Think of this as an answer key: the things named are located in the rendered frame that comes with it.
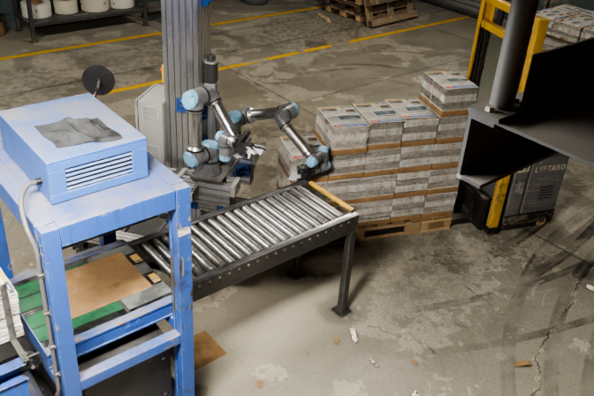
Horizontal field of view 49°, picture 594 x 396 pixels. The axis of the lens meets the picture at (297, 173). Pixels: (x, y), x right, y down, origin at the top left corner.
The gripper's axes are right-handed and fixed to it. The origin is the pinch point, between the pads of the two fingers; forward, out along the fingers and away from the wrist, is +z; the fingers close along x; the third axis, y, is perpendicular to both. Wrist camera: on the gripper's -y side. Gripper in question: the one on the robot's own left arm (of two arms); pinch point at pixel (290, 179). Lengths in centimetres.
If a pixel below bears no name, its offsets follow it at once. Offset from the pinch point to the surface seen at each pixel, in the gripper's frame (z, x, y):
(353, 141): -56, 3, 16
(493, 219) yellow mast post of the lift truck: -168, 64, -60
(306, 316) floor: 21, 51, -77
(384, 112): -92, -2, 29
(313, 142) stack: -44, -27, 6
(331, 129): -43, -8, 25
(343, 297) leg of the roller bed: -1, 63, -63
